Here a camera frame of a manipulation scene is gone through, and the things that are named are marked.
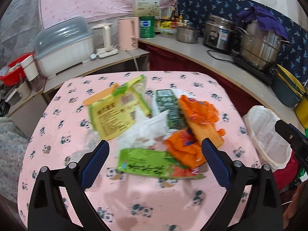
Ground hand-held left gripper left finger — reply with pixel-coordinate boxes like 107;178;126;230
28;140;110;231

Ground crumpled white plastic wrap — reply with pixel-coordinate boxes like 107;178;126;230
117;109;170;150

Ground pink dotted curtain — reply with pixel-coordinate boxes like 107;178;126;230
38;0;183;26

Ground long green cardboard box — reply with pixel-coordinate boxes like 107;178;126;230
117;148;205;181

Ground large steel stockpot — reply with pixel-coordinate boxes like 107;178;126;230
237;20;290;73

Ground white cardboard box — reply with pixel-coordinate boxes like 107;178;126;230
133;0;160;17

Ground steel rice cooker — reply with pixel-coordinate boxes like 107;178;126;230
203;14;237;52

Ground small steel pot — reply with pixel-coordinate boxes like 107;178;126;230
176;25;201;44

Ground blue leaf print cloth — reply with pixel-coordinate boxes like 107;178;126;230
177;0;308;87

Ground dark green drink carton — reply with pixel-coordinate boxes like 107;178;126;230
154;89;188;130

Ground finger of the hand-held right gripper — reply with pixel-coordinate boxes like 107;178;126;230
290;144;308;174
274;120;308;150

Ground dark blue basin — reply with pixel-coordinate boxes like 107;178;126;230
272;64;306;108

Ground white canister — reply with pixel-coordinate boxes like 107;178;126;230
20;55;46;93

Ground pink panda print tablecloth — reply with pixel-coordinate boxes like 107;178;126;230
17;71;263;231

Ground yellow plastic container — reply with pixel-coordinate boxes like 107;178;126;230
295;96;308;122

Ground green tin can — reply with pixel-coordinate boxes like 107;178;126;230
139;16;155;39

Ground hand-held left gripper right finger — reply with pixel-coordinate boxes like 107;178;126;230
201;137;283;231

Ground wooden side cabinet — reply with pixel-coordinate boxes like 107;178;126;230
7;48;150;135

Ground purple cloth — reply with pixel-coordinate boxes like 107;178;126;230
237;6;289;40

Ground white dish box, clear lid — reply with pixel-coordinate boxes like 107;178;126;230
34;17;94;80

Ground black induction cooker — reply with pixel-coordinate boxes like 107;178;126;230
232;55;275;85

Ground yellow-green snack packet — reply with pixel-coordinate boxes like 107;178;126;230
83;74;152;141

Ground red plastic basket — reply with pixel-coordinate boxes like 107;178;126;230
0;53;34;86

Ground pink electric kettle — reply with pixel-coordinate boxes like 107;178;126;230
117;17;140;51

